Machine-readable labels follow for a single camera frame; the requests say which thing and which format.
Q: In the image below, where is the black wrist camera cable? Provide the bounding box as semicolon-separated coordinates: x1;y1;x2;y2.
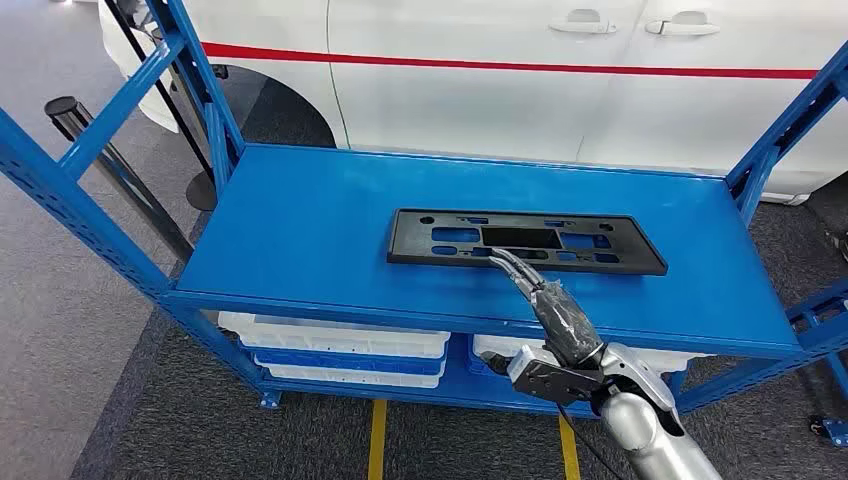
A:
556;402;624;480

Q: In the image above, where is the white car door handle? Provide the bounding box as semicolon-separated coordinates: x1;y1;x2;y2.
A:
645;10;721;37
548;9;619;36

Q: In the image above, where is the white plastic tray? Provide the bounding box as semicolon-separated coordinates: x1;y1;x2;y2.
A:
471;334;713;376
254;360;444;390
218;311;452;360

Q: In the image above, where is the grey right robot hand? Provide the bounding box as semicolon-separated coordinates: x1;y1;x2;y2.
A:
488;248;605;370

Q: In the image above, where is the thick black stanchion post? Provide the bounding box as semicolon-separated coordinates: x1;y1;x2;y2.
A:
44;95;195;263

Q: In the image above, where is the pale wrist camera with bracket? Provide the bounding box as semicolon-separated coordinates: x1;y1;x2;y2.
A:
482;344;607;407

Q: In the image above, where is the thin black stanchion with base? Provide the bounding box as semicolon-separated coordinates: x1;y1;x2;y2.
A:
102;0;220;213

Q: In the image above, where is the blue metal shelf rack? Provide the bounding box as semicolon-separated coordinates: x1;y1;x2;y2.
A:
0;0;848;448

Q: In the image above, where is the black plastic plate frame part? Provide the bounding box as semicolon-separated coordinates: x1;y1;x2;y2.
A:
386;208;669;277

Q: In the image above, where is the white car with red stripe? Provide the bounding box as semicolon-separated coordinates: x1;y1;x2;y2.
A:
97;0;848;207

